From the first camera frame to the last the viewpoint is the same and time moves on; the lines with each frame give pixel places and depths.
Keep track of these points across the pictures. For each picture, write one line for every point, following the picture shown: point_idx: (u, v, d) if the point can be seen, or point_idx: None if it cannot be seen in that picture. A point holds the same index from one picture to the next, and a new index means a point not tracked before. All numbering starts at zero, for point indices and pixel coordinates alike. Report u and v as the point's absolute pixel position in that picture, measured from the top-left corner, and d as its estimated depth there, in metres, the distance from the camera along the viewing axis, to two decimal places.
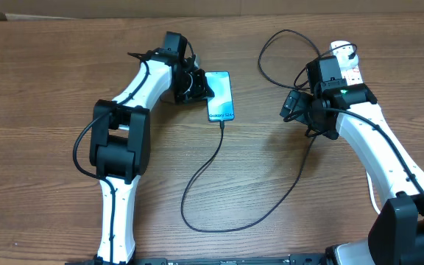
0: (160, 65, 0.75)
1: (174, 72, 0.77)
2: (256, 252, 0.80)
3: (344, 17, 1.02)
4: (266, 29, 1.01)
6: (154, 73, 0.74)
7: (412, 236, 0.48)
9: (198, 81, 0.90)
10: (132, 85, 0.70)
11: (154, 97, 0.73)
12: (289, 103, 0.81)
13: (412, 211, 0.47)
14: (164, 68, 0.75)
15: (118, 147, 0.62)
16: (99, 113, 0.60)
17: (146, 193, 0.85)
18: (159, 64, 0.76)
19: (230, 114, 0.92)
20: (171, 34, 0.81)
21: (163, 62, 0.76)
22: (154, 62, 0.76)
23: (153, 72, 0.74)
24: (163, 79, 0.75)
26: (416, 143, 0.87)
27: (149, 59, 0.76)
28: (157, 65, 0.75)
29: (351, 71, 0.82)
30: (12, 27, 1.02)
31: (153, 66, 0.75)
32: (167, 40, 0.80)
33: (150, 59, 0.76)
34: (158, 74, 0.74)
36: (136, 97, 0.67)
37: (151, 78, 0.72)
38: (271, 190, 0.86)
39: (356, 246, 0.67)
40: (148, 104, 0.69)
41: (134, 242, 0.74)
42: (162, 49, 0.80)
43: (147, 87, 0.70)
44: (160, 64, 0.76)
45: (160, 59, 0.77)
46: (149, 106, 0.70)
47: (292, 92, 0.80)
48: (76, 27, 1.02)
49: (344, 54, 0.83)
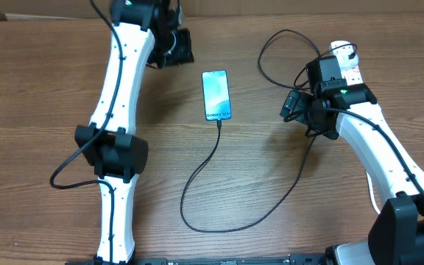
0: (135, 28, 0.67)
1: (156, 20, 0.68)
2: (256, 252, 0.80)
3: (344, 17, 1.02)
4: (266, 29, 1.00)
6: (127, 52, 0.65)
7: (412, 237, 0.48)
9: (182, 43, 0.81)
10: (107, 90, 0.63)
11: (137, 85, 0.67)
12: (289, 103, 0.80)
13: (413, 211, 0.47)
14: (140, 35, 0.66)
15: (112, 163, 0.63)
16: (82, 139, 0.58)
17: (146, 193, 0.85)
18: (132, 30, 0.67)
19: (227, 113, 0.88)
20: None
21: (141, 12, 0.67)
22: (127, 26, 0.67)
23: (127, 51, 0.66)
24: (141, 57, 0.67)
26: (416, 144, 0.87)
27: (123, 14, 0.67)
28: (129, 34, 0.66)
29: (351, 71, 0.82)
30: (12, 27, 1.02)
31: (124, 34, 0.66)
32: None
33: (124, 15, 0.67)
34: (135, 56, 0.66)
36: (115, 112, 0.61)
37: (126, 65, 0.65)
38: (271, 190, 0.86)
39: (357, 245, 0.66)
40: (130, 112, 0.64)
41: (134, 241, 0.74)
42: None
43: (126, 85, 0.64)
44: (133, 28, 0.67)
45: (136, 9, 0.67)
46: (132, 112, 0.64)
47: (291, 92, 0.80)
48: (75, 27, 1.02)
49: (343, 54, 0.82)
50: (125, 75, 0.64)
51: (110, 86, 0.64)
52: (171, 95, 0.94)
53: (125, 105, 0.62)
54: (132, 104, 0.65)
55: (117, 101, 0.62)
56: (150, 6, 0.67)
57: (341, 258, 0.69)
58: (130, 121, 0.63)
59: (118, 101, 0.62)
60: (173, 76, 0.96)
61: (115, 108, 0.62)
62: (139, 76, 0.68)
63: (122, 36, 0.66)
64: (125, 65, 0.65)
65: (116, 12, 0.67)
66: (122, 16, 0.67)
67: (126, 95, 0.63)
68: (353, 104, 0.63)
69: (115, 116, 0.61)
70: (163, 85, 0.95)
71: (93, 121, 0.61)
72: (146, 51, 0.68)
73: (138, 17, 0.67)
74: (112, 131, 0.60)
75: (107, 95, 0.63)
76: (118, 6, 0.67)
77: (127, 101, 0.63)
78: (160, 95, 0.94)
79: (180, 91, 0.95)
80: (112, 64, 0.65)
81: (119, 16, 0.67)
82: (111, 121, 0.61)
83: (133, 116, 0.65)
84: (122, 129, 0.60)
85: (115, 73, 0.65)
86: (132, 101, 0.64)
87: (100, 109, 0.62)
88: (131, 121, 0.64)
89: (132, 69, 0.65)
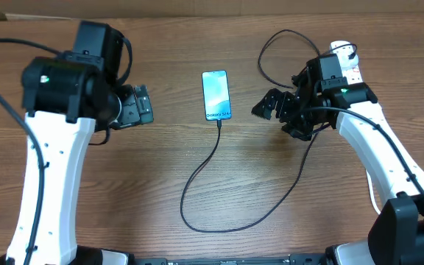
0: (57, 121, 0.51)
1: (93, 103, 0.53)
2: (255, 252, 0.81)
3: (344, 17, 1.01)
4: (266, 29, 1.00)
6: (51, 155, 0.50)
7: (412, 238, 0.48)
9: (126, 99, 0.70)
10: (26, 209, 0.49)
11: (71, 193, 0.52)
12: (271, 103, 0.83)
13: (412, 212, 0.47)
14: (67, 129, 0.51)
15: None
16: None
17: (146, 193, 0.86)
18: (54, 119, 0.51)
19: (227, 112, 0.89)
20: (88, 37, 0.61)
21: (68, 87, 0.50)
22: (45, 119, 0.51)
23: (51, 154, 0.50)
24: (73, 157, 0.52)
26: (416, 143, 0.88)
27: (41, 91, 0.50)
28: (50, 129, 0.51)
29: (352, 71, 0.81)
30: (11, 26, 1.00)
31: (43, 128, 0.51)
32: (83, 41, 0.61)
33: (43, 92, 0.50)
34: (62, 159, 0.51)
36: (40, 243, 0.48)
37: (50, 174, 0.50)
38: (271, 190, 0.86)
39: (358, 245, 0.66)
40: (65, 235, 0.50)
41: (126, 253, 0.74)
42: (59, 65, 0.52)
43: (51, 200, 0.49)
44: (57, 117, 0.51)
45: (60, 87, 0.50)
46: (66, 235, 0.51)
47: (274, 91, 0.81)
48: (76, 27, 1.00)
49: (344, 54, 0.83)
50: (49, 188, 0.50)
51: (31, 204, 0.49)
52: (171, 95, 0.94)
53: (53, 232, 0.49)
54: (66, 223, 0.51)
55: (42, 227, 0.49)
56: (76, 80, 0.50)
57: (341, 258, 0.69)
58: (65, 246, 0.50)
59: (43, 227, 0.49)
60: (173, 75, 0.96)
61: (40, 236, 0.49)
62: (73, 182, 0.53)
63: (39, 132, 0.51)
64: (48, 175, 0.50)
65: (28, 96, 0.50)
66: (39, 101, 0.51)
67: (54, 216, 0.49)
68: (355, 104, 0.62)
69: (40, 249, 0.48)
70: (163, 85, 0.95)
71: (11, 255, 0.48)
72: (79, 148, 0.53)
73: (63, 98, 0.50)
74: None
75: (27, 218, 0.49)
76: (30, 82, 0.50)
77: (56, 224, 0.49)
78: (159, 96, 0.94)
79: (180, 91, 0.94)
80: (31, 175, 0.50)
81: (33, 101, 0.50)
82: (34, 256, 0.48)
83: (71, 235, 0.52)
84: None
85: (34, 188, 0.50)
86: (64, 221, 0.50)
87: (18, 239, 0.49)
88: (66, 244, 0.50)
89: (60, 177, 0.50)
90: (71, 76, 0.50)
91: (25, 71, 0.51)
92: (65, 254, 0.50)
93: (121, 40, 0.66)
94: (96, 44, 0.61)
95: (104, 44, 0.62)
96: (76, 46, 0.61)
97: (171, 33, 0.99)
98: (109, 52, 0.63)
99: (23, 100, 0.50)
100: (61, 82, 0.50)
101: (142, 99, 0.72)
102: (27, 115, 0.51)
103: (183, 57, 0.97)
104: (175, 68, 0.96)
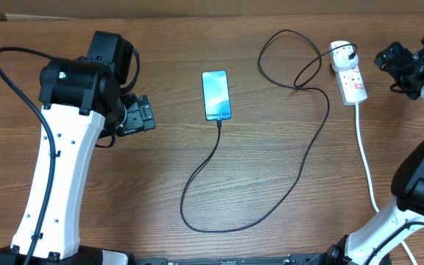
0: (71, 113, 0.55)
1: (105, 98, 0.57)
2: (255, 252, 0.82)
3: (344, 17, 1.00)
4: (266, 29, 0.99)
6: (62, 145, 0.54)
7: None
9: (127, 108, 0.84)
10: (37, 199, 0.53)
11: (79, 185, 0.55)
12: (387, 53, 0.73)
13: None
14: (79, 121, 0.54)
15: None
16: None
17: (146, 193, 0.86)
18: (67, 112, 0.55)
19: (227, 113, 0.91)
20: (102, 40, 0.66)
21: (83, 83, 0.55)
22: (58, 112, 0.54)
23: (62, 144, 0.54)
24: (82, 149, 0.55)
26: (416, 143, 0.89)
27: (57, 85, 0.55)
28: (62, 121, 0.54)
29: (351, 71, 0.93)
30: (10, 27, 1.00)
31: (56, 119, 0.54)
32: (98, 45, 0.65)
33: (59, 86, 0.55)
34: (71, 149, 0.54)
36: (45, 232, 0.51)
37: (59, 163, 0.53)
38: (271, 190, 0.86)
39: (368, 222, 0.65)
40: (69, 227, 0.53)
41: (126, 253, 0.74)
42: (76, 65, 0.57)
43: (59, 191, 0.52)
44: (70, 110, 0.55)
45: (76, 82, 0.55)
46: (69, 226, 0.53)
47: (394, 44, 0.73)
48: (76, 27, 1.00)
49: (344, 54, 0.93)
50: (59, 179, 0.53)
51: (40, 193, 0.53)
52: (171, 95, 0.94)
53: (59, 220, 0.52)
54: (72, 213, 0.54)
55: (48, 216, 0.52)
56: (91, 79, 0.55)
57: (352, 249, 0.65)
58: (68, 237, 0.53)
59: (50, 216, 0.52)
60: (173, 76, 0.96)
61: (46, 225, 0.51)
62: (82, 174, 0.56)
63: (53, 123, 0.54)
64: (58, 164, 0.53)
65: (46, 90, 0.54)
66: (54, 96, 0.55)
67: (61, 207, 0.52)
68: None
69: (44, 237, 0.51)
70: (163, 85, 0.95)
71: (17, 242, 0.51)
72: (89, 140, 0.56)
73: (77, 93, 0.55)
74: (42, 257, 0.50)
75: (34, 207, 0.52)
76: (49, 79, 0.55)
77: (62, 214, 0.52)
78: (159, 96, 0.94)
79: (180, 91, 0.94)
80: (43, 163, 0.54)
81: (49, 95, 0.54)
82: (40, 244, 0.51)
83: (75, 227, 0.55)
84: (54, 256, 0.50)
85: (43, 178, 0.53)
86: (69, 212, 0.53)
87: (25, 226, 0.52)
88: (71, 235, 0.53)
89: (70, 168, 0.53)
90: (86, 75, 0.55)
91: (45, 69, 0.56)
92: (68, 245, 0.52)
93: (130, 49, 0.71)
94: (107, 51, 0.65)
95: (115, 50, 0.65)
96: (90, 50, 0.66)
97: (171, 33, 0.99)
98: (121, 58, 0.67)
99: (41, 94, 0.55)
100: (76, 79, 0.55)
101: (144, 107, 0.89)
102: (43, 107, 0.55)
103: (183, 57, 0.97)
104: (175, 68, 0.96)
